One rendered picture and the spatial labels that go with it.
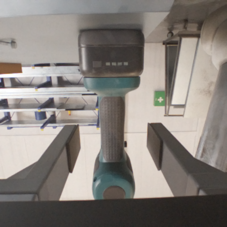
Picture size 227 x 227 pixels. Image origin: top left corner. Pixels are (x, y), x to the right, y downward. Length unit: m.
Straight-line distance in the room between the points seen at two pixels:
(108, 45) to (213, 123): 0.36
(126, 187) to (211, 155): 0.27
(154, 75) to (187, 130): 2.22
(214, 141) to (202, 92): 2.69
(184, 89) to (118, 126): 2.84
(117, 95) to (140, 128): 5.22
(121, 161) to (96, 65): 0.14
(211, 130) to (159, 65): 4.76
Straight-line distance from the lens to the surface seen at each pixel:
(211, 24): 0.60
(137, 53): 0.18
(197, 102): 3.16
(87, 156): 5.82
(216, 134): 0.45
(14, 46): 0.26
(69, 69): 3.99
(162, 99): 5.14
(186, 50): 2.87
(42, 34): 0.22
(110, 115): 0.21
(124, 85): 0.18
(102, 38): 0.18
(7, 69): 1.08
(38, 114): 4.66
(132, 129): 5.37
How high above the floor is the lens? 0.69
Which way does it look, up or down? 16 degrees up
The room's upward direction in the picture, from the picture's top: 179 degrees clockwise
